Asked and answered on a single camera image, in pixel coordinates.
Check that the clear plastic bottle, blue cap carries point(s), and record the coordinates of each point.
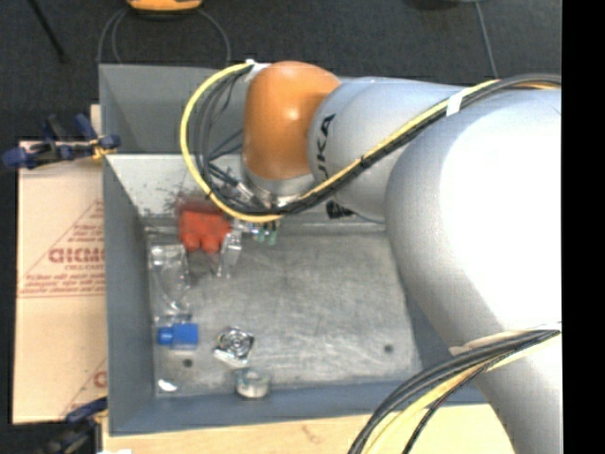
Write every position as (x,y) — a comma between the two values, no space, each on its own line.
(172,291)

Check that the grey metal bin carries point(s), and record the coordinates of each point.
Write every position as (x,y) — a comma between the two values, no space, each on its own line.
(302,291)

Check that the small white scrap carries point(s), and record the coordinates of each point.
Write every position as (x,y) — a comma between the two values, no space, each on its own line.
(166,386)

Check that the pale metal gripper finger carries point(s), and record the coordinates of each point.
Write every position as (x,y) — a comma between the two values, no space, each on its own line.
(234,253)
(222,265)

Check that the red plastic toy block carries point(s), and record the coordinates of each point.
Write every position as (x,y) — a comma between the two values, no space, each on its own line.
(203,227)

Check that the brown cardboard board, red print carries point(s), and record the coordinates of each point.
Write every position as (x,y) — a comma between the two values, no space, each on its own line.
(57,301)

